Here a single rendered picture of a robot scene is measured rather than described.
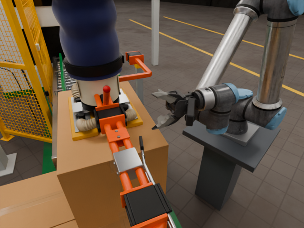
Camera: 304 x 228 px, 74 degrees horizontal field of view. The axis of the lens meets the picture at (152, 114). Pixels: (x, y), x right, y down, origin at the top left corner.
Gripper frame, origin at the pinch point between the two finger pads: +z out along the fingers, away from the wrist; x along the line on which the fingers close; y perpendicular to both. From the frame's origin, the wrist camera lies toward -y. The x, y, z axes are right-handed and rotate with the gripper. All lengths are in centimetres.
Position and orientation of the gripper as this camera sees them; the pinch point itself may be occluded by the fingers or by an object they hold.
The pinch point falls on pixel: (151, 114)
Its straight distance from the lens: 70.3
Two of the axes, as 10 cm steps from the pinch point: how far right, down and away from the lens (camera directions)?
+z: -9.3, 2.1, -3.0
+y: -3.7, -5.3, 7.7
